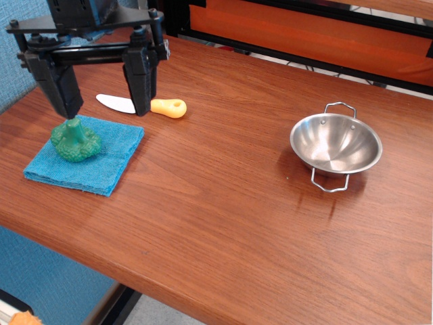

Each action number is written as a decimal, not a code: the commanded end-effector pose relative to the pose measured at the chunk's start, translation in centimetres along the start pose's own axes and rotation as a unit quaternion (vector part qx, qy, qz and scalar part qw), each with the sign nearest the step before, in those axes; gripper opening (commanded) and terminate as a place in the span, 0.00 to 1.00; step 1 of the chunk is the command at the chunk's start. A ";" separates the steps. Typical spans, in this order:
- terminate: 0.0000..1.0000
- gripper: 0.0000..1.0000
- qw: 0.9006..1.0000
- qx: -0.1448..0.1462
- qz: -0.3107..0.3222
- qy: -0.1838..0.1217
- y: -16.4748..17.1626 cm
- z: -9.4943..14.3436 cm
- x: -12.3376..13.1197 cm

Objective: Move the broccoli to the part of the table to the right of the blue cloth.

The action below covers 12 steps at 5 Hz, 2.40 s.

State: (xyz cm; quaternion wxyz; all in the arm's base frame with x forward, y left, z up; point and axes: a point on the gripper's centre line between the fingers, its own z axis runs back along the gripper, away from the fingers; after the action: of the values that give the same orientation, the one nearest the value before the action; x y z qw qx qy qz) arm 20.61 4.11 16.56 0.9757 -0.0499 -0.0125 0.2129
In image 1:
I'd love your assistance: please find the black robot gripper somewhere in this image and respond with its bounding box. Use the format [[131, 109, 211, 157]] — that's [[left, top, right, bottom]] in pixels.
[[6, 1, 169, 119]]

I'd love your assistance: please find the green toy broccoli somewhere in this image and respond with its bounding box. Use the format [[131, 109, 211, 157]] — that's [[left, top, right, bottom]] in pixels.
[[50, 117, 102, 163]]

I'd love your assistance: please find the blue folded cloth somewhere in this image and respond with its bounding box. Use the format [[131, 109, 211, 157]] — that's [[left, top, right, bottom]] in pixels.
[[24, 115, 144, 196]]

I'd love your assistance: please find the orange object at bottom left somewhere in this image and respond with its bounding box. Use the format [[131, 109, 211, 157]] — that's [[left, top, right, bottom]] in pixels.
[[8, 311, 43, 325]]

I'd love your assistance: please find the yellow handled toy knife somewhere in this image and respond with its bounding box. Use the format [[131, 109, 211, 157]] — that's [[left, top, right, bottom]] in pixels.
[[95, 94, 187, 118]]

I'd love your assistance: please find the small metal bowl with handles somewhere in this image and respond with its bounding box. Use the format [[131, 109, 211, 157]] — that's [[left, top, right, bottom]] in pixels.
[[290, 102, 383, 193]]

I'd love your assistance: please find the orange panel with black frame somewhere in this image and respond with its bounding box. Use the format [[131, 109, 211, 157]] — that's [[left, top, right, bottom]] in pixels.
[[161, 1, 432, 95]]

